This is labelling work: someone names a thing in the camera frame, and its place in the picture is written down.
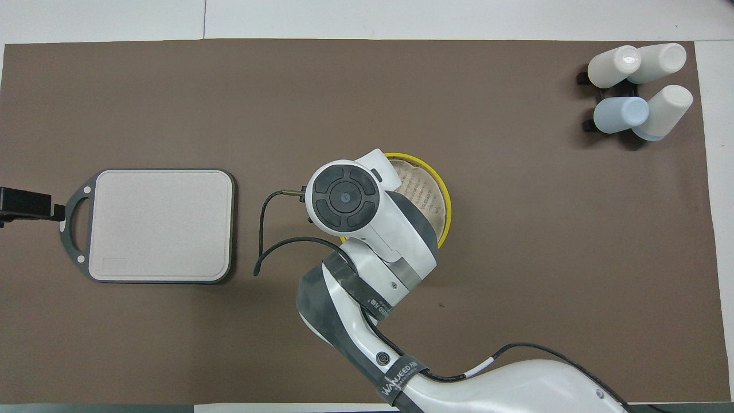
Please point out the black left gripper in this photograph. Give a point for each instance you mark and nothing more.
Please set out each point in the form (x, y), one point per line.
(26, 203)

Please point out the yellow round steamer basket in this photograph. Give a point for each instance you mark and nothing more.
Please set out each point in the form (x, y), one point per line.
(427, 189)

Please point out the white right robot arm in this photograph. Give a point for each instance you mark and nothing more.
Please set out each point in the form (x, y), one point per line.
(390, 229)

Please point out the white cutting board grey rim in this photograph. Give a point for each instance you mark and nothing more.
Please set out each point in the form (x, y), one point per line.
(160, 229)

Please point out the brown table mat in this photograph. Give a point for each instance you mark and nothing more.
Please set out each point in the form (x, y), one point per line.
(172, 344)

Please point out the light blue plastic cup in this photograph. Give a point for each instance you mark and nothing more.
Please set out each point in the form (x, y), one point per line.
(619, 115)

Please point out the white plastic cup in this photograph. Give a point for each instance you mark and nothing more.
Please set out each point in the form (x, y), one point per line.
(662, 60)
(610, 67)
(668, 112)

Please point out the black cup rack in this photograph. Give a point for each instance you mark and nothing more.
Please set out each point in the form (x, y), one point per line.
(626, 89)

